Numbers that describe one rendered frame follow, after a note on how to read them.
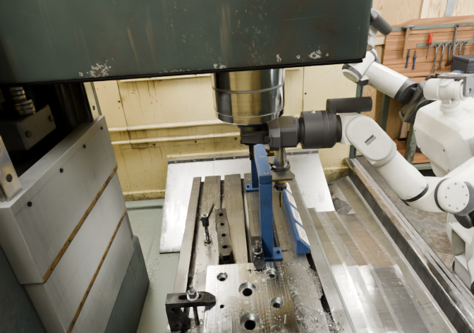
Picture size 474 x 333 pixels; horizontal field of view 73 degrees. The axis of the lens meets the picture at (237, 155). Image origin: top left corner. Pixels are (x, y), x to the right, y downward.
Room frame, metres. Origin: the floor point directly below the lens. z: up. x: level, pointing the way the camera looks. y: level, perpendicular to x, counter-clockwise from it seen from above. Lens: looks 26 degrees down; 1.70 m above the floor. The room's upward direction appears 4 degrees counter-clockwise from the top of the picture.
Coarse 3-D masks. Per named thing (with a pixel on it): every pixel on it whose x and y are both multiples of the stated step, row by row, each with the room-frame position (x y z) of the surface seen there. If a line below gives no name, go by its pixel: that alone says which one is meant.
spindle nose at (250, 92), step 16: (224, 80) 0.63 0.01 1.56; (240, 80) 0.62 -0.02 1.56; (256, 80) 0.62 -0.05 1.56; (272, 80) 0.63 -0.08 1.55; (224, 96) 0.63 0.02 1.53; (240, 96) 0.62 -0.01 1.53; (256, 96) 0.62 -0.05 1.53; (272, 96) 0.63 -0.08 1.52; (224, 112) 0.64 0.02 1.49; (240, 112) 0.62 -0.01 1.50; (256, 112) 0.62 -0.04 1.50; (272, 112) 0.63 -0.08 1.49
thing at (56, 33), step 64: (0, 0) 0.57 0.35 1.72; (64, 0) 0.57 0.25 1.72; (128, 0) 0.57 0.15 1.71; (192, 0) 0.57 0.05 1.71; (256, 0) 0.57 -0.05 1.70; (320, 0) 0.57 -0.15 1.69; (0, 64) 0.57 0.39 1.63; (64, 64) 0.57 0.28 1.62; (128, 64) 0.57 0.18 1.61; (192, 64) 0.57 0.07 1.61; (256, 64) 0.57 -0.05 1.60; (320, 64) 0.58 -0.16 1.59
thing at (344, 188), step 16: (336, 192) 1.57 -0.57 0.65; (352, 192) 1.53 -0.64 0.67; (352, 208) 1.40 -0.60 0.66; (368, 208) 1.36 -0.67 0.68; (368, 224) 1.25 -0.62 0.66; (384, 240) 1.12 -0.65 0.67; (400, 256) 1.02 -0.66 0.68; (416, 288) 0.86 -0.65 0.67; (432, 304) 0.78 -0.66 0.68; (432, 320) 0.72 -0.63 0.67; (448, 320) 0.71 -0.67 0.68
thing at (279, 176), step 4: (272, 172) 0.86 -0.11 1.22; (276, 172) 0.86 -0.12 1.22; (280, 172) 0.86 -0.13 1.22; (284, 172) 0.86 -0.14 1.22; (288, 172) 0.85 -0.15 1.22; (272, 176) 0.84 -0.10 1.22; (276, 176) 0.83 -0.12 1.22; (280, 176) 0.83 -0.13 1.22; (284, 176) 0.83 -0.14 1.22; (288, 176) 0.83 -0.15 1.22; (292, 176) 0.83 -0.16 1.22; (272, 180) 0.82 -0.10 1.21; (276, 180) 0.82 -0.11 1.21; (280, 180) 0.82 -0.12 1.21; (284, 180) 0.82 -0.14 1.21; (288, 180) 0.82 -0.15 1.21; (292, 180) 0.82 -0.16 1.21
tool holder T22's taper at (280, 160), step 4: (280, 148) 0.88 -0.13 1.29; (284, 148) 0.89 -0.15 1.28; (276, 152) 0.89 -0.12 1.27; (280, 152) 0.88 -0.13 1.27; (284, 152) 0.89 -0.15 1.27; (276, 156) 0.89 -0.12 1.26; (280, 156) 0.88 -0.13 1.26; (284, 156) 0.88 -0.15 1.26; (276, 160) 0.88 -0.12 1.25; (280, 160) 0.88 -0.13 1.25; (284, 160) 0.88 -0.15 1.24; (276, 164) 0.88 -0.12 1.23; (280, 164) 0.88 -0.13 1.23; (284, 164) 0.88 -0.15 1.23
